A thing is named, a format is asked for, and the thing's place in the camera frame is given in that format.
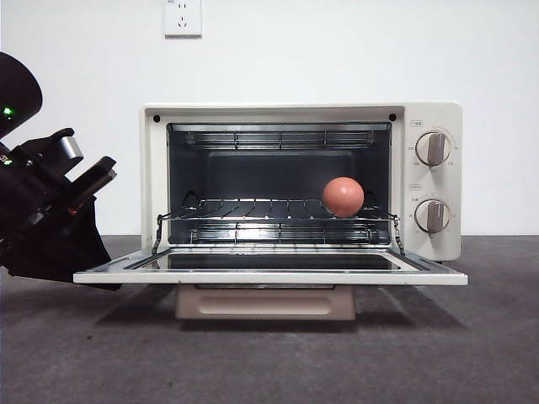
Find glass oven door with handle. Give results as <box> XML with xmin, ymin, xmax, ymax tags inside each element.
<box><xmin>73</xmin><ymin>246</ymin><xmax>469</xmax><ymax>322</ymax></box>

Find brown egg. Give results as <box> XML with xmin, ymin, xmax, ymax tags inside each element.
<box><xmin>323</xmin><ymin>176</ymin><xmax>366</xmax><ymax>219</ymax></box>

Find cream Toshiba toaster oven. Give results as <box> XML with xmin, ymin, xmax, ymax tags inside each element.
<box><xmin>140</xmin><ymin>100</ymin><xmax>463</xmax><ymax>264</ymax></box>

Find cream oven knob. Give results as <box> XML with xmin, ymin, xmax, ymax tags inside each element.
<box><xmin>414</xmin><ymin>199</ymin><xmax>451</xmax><ymax>234</ymax></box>
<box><xmin>415</xmin><ymin>131</ymin><xmax>452</xmax><ymax>167</ymax></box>

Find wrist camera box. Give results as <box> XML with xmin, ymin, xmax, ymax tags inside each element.
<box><xmin>50</xmin><ymin>128</ymin><xmax>88</xmax><ymax>169</ymax></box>

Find metal wire oven rack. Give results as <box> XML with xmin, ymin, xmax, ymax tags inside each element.
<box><xmin>156</xmin><ymin>196</ymin><xmax>399</xmax><ymax>223</ymax></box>

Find wire heater guard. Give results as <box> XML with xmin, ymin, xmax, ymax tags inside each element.
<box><xmin>187</xmin><ymin>129</ymin><xmax>376</xmax><ymax>152</ymax></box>
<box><xmin>190</xmin><ymin>221</ymin><xmax>379</xmax><ymax>246</ymax></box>

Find white wall socket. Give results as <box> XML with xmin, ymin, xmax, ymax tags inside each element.
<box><xmin>163</xmin><ymin>0</ymin><xmax>203</xmax><ymax>40</ymax></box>

